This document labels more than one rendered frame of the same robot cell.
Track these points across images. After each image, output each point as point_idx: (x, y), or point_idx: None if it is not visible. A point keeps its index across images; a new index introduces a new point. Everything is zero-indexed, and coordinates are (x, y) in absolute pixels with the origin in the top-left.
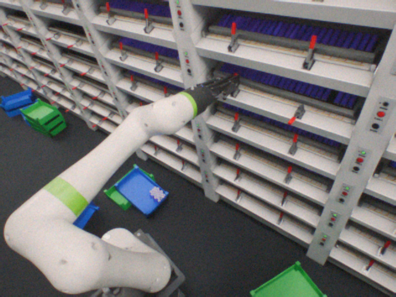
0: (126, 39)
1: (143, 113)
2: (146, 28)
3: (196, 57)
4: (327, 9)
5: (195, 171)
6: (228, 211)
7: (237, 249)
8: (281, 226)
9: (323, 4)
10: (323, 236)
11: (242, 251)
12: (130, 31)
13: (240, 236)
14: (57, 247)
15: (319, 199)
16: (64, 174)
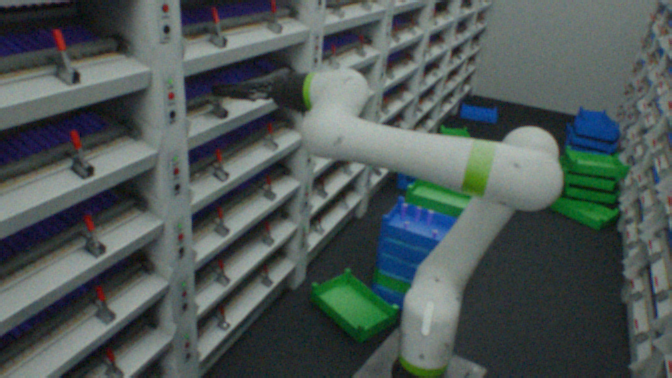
0: None
1: (347, 98)
2: (77, 71)
3: (183, 80)
4: None
5: None
6: (221, 373)
7: (293, 358)
8: (273, 283)
9: None
10: (303, 229)
11: (297, 351)
12: (21, 101)
13: (271, 354)
14: (537, 132)
15: (295, 184)
16: (466, 141)
